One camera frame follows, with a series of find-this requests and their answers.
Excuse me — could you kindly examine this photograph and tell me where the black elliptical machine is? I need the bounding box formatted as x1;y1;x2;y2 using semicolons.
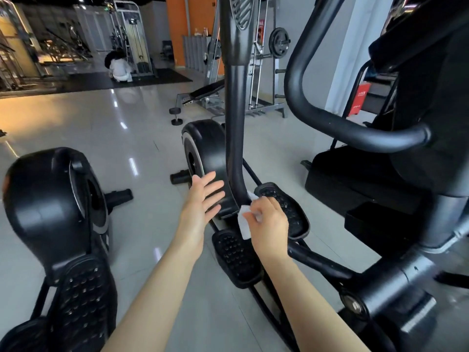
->
169;0;469;352
0;146;135;352

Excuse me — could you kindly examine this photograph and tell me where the person's left hand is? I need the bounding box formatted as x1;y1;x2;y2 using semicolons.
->
172;171;227;257

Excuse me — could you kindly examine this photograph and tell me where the white gym machine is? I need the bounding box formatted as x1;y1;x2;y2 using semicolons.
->
110;0;156;79

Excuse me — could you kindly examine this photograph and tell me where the person's right hand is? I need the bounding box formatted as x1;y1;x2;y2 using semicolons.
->
242;196;291;264

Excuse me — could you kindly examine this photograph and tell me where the weight bench rack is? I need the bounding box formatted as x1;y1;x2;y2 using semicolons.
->
169;0;293;120

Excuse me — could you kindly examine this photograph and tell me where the white wet wipe sheet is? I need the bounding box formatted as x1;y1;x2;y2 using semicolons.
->
236;190;262;241

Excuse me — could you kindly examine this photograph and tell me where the person's left forearm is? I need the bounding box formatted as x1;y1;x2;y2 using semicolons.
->
101;242;202;352

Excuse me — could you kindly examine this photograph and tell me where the red fire extinguisher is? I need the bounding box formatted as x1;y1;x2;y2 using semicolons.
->
348;81;372;118

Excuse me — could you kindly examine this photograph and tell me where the person's right forearm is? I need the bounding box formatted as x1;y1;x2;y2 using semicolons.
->
260;253;371;352

